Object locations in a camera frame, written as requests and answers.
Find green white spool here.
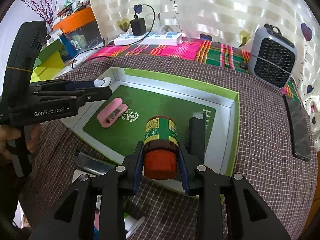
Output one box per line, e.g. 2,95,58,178
124,215,145,239

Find white smiley face gadget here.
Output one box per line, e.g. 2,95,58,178
93,77,112,87

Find orange lid storage bin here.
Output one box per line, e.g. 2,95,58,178
53,7,103,57

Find colourful plaid cloth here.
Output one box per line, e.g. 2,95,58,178
74,37,300,109

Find person left hand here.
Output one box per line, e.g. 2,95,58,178
0,123,42,165

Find purple flower branches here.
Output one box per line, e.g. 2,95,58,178
17,0,63,28

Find white power strip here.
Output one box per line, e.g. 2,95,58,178
114,31,183,46

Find black smartphone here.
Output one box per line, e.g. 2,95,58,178
283,95,311,162

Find grey portable fan heater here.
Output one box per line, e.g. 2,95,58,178
247,24,298,89

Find pink folding clip front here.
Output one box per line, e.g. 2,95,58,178
97,98,127,128

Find black rectangular device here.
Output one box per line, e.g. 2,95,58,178
186,111,206,165

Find black power cable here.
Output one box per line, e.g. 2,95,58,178
71,4,156,70

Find silver metal lighter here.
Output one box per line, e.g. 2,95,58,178
73,152,114,176

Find green white cardboard box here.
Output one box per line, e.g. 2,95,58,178
63,67,240,193

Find heart pattern curtain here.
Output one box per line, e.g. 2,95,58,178
89,0,320,120

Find green yellow box stack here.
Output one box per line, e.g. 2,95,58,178
31,39,65,82

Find brown jar red lid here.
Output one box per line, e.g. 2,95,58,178
144,115,178,180

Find black power adapter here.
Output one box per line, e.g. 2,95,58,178
130,18,146,36

